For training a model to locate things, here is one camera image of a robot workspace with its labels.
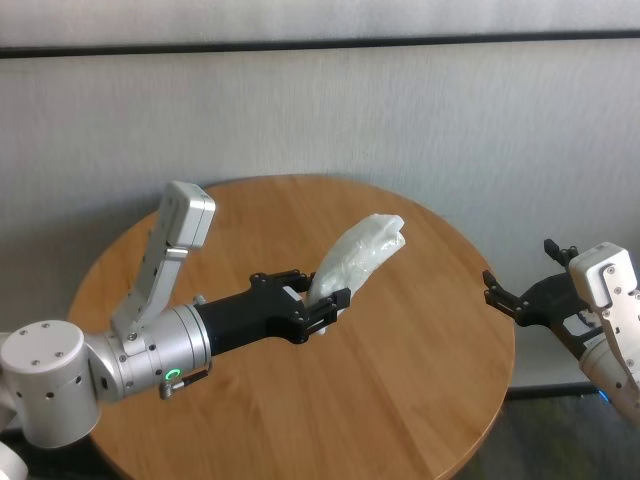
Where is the white sandbag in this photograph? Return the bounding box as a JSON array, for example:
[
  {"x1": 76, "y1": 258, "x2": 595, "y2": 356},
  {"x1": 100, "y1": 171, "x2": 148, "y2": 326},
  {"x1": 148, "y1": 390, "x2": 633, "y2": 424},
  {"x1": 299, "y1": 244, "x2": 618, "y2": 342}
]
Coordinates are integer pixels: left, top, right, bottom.
[{"x1": 305, "y1": 212, "x2": 407, "y2": 337}]

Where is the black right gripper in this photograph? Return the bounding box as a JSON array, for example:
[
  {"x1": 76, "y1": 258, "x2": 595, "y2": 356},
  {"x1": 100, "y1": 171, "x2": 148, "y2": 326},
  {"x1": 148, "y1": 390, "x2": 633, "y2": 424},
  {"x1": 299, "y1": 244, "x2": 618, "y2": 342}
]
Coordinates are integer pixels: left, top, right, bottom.
[{"x1": 482, "y1": 238, "x2": 607, "y2": 360}]

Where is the black wall strip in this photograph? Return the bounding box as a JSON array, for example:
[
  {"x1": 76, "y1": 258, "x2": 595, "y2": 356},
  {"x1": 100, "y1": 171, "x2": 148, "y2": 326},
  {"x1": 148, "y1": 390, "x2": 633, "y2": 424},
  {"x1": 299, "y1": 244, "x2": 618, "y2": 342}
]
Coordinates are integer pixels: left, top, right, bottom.
[{"x1": 0, "y1": 30, "x2": 640, "y2": 60}]

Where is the grey left arm cable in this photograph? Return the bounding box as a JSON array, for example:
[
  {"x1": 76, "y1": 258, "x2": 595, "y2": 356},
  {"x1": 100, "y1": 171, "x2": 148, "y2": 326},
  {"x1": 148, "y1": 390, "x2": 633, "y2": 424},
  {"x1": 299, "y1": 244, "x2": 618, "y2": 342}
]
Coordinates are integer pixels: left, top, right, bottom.
[{"x1": 159, "y1": 355, "x2": 215, "y2": 400}]

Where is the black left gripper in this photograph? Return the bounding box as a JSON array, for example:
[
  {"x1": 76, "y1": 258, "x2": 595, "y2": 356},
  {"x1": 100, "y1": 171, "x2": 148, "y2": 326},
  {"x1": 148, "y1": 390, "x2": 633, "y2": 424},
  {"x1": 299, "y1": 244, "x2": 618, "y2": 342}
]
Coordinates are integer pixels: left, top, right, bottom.
[{"x1": 194, "y1": 268, "x2": 352, "y2": 359}]

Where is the black floor edge strip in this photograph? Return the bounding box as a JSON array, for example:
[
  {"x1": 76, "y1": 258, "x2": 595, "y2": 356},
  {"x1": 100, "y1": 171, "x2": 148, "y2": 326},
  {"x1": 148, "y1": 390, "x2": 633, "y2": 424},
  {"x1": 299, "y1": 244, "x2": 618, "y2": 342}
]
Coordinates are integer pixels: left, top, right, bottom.
[{"x1": 507, "y1": 382, "x2": 609, "y2": 401}]

